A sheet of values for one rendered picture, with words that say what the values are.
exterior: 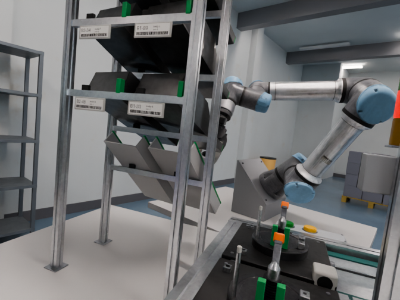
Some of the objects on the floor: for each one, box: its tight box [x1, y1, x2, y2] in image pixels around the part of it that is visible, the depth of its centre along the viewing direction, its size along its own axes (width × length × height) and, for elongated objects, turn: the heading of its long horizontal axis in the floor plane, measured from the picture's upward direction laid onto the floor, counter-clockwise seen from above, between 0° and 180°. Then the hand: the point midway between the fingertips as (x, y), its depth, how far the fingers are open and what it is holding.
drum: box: [260, 156, 277, 170], centre depth 671 cm, size 43×43×68 cm
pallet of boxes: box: [341, 151, 396, 209], centre depth 543 cm, size 106×71×111 cm
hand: (205, 159), depth 86 cm, fingers closed on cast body, 4 cm apart
